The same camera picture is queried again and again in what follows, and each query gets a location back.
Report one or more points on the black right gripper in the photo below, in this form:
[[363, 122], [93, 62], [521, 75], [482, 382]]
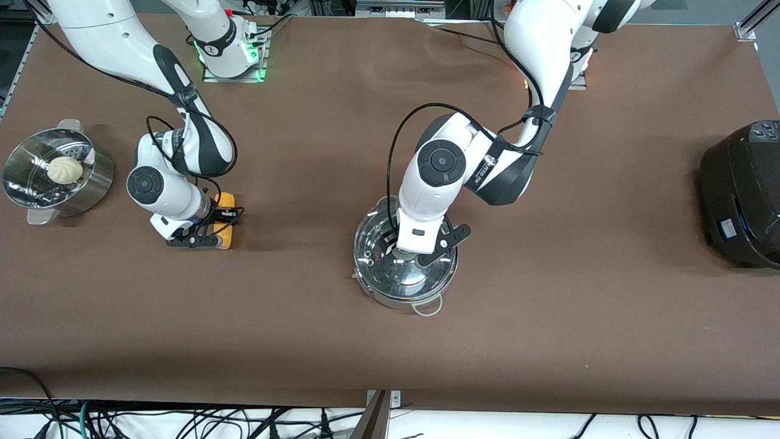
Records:
[[214, 215]]

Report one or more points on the yellow corn cob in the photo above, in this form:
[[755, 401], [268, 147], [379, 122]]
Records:
[[227, 199]]

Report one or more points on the glass pot lid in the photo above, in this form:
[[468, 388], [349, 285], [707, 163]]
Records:
[[396, 277]]

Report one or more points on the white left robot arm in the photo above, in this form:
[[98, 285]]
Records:
[[536, 36]]

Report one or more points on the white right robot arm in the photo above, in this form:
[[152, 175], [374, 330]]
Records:
[[109, 30]]

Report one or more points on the stainless steel cooking pot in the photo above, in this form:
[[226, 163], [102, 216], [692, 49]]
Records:
[[399, 303]]

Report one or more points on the stainless steel steamer pot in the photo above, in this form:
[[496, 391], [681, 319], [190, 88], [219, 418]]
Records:
[[91, 183]]

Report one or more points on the brown table cover sheet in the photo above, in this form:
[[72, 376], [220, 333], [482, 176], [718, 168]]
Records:
[[304, 152]]

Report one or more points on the white steamed bun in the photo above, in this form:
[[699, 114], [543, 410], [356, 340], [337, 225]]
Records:
[[64, 171]]

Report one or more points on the dark metal bar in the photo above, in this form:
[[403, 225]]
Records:
[[372, 424]]

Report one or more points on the grey metal box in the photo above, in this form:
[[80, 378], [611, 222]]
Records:
[[396, 9]]

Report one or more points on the black rice cooker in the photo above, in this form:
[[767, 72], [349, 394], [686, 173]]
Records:
[[737, 201]]

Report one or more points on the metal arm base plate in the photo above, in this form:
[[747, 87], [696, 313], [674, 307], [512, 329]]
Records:
[[231, 79], [579, 85]]

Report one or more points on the silver metal clamp bracket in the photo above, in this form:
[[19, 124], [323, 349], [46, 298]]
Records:
[[395, 397]]

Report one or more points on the silver corner bracket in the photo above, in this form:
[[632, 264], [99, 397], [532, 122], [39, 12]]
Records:
[[744, 32]]

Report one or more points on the aluminium frame profile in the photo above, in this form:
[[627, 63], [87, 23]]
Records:
[[762, 12]]

